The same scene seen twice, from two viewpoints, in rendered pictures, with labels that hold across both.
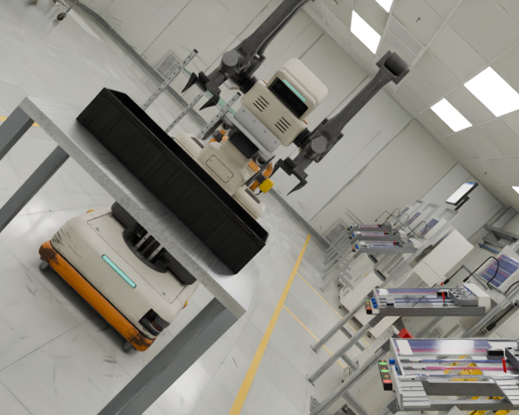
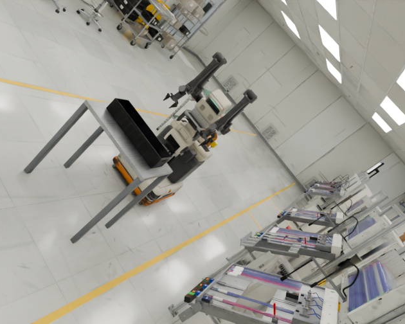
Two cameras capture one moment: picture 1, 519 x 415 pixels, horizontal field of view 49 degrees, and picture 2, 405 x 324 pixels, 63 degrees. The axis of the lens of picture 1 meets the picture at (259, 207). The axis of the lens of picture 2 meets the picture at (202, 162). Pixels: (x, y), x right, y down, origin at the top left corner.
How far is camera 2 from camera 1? 1.16 m
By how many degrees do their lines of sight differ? 16
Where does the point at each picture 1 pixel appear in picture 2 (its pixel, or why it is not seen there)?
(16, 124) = (82, 108)
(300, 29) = (304, 67)
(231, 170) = (188, 134)
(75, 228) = not seen: hidden behind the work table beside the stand
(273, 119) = (206, 114)
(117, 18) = (206, 56)
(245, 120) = (195, 114)
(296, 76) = (216, 96)
